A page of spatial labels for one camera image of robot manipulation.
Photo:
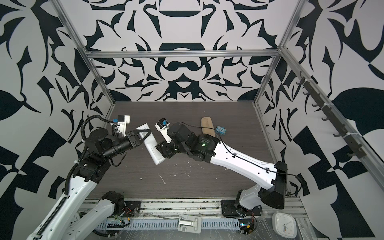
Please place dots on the blue toy figure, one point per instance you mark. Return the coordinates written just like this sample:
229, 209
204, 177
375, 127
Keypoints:
221, 130

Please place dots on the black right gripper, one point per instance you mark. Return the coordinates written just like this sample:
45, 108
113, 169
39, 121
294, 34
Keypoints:
165, 149

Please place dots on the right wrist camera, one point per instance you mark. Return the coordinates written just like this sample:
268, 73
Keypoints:
162, 126

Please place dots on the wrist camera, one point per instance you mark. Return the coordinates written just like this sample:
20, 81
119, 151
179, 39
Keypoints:
119, 125
162, 126

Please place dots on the white slotted cable duct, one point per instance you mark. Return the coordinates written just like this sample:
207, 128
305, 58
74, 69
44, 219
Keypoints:
172, 224

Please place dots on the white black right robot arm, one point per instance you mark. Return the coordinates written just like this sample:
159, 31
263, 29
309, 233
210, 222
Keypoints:
270, 179

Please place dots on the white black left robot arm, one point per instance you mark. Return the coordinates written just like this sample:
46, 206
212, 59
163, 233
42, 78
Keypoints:
83, 177

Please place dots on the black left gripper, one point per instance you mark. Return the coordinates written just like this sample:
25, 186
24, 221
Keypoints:
131, 136

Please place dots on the small circuit board green LED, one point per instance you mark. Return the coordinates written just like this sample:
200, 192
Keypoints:
247, 226

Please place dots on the beige oblong sponge block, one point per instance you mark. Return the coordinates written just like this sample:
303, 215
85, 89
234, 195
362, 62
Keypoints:
207, 126

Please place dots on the black wall hook rail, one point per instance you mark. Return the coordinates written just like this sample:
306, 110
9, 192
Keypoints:
333, 115

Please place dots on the square white clock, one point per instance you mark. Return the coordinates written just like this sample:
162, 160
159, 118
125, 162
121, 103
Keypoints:
284, 225

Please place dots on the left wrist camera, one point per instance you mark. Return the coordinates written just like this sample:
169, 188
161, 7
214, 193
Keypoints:
119, 125

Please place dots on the white bracket plate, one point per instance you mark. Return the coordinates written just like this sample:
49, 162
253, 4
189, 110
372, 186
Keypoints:
190, 224

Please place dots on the white remote control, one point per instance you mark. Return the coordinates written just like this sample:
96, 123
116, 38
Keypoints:
150, 144

